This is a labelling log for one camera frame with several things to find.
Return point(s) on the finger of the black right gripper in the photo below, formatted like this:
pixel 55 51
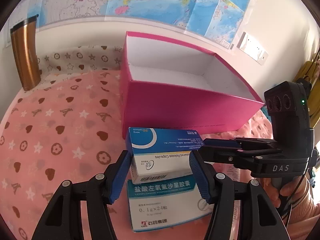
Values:
pixel 245 144
pixel 237 156

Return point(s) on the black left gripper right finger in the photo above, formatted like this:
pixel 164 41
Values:
pixel 240 208

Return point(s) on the blue white capsule box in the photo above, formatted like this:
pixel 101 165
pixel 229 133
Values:
pixel 160 154

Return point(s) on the teal white medicine box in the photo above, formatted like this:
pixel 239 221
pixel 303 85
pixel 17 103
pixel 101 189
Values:
pixel 167 203

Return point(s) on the right forearm pink sleeve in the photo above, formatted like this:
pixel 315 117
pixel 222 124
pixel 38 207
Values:
pixel 304 220

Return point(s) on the person's right hand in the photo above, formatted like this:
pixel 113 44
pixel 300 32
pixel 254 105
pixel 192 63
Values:
pixel 295 188

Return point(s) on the yellow coat on rack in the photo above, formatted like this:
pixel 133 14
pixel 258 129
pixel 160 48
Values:
pixel 308 76

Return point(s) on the pink cardboard storage box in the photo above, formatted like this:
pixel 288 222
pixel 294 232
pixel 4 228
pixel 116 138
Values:
pixel 169 83

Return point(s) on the pink patterned tablecloth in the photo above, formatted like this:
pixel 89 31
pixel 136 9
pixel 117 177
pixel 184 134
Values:
pixel 68 127

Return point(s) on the copper travel mug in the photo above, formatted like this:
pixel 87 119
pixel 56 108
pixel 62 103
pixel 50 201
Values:
pixel 24 48

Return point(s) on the white wall socket panel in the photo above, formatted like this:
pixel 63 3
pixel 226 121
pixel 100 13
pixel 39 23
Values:
pixel 253 48

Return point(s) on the colourful wall map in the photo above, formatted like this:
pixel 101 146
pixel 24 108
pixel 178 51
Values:
pixel 217 20

